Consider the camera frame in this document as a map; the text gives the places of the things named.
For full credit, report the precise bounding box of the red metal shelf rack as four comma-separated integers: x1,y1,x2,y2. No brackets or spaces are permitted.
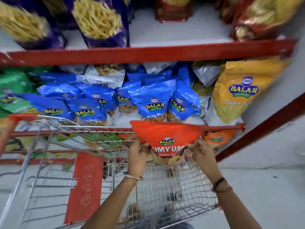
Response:
0,2,305,166

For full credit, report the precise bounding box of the black wrist band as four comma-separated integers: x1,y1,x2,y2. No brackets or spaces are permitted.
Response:
212,177,232,193

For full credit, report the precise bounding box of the person's left hand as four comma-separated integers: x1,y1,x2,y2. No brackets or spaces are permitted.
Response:
127,138,150,177

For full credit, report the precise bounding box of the person's left forearm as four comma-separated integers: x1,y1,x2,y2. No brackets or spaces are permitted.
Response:
81,176,143,229

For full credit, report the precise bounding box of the white snack packet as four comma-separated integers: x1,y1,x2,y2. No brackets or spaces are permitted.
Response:
191,65,222,88
76,64,126,89

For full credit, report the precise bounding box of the person's right hand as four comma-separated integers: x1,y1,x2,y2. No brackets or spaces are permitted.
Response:
187,140,224,184

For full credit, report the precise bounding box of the red cart seat flap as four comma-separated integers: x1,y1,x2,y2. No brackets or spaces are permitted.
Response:
64,152,104,225

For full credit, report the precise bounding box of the red snack packet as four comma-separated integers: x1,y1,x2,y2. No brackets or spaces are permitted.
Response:
229,0,305,42
154,0,195,23

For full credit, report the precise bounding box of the small orange snack packet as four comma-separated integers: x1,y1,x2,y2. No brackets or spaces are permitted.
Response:
203,130,237,147

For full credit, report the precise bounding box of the green snack packet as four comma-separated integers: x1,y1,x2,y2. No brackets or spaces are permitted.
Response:
0,69,34,94
0,92,40,115

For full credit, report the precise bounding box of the metal wire shopping cart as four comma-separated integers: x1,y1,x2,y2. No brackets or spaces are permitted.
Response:
0,115,220,229

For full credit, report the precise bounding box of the yellow snack packet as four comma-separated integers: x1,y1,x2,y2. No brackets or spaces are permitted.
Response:
211,58,291,125

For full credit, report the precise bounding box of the person's right forearm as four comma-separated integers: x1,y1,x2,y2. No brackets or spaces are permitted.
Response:
213,181,262,229

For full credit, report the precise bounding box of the pile of blue snack packets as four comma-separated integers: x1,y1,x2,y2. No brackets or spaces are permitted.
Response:
17,64,202,127

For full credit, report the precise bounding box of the dark blue stick snack packet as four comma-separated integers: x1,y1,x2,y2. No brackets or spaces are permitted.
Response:
62,0,130,48
0,0,68,51

